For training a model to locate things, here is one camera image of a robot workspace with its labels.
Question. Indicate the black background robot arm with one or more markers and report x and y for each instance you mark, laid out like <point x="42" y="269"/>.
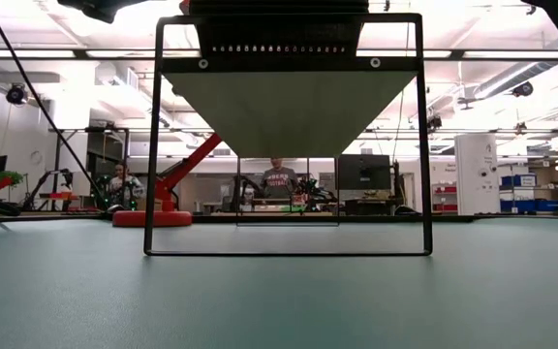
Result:
<point x="315" y="194"/>

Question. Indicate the black metal rack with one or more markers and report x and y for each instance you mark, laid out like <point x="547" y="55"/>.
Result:
<point x="107" y="145"/>

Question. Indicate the person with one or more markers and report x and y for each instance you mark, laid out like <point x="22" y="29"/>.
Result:
<point x="124" y="186"/>
<point x="279" y="181"/>

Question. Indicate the green artificial plant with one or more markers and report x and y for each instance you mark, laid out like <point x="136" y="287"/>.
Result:
<point x="10" y="177"/>

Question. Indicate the red desk lamp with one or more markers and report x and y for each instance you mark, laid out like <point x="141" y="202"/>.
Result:
<point x="163" y="219"/>

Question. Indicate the black computer monitor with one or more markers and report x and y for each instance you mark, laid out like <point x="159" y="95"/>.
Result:
<point x="363" y="172"/>

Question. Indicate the red storage bin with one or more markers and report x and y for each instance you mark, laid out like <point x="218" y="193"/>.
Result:
<point x="446" y="189"/>

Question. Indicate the white pillar with signs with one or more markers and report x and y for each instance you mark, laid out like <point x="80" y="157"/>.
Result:
<point x="475" y="169"/>

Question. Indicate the blue labelled storage bin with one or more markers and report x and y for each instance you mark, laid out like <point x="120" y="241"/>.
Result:
<point x="516" y="180"/>

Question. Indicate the black ceiling camera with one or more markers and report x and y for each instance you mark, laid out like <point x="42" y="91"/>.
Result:
<point x="16" y="94"/>
<point x="522" y="89"/>

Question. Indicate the wooden shelf with black frame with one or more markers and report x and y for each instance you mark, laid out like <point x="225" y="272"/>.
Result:
<point x="288" y="111"/>

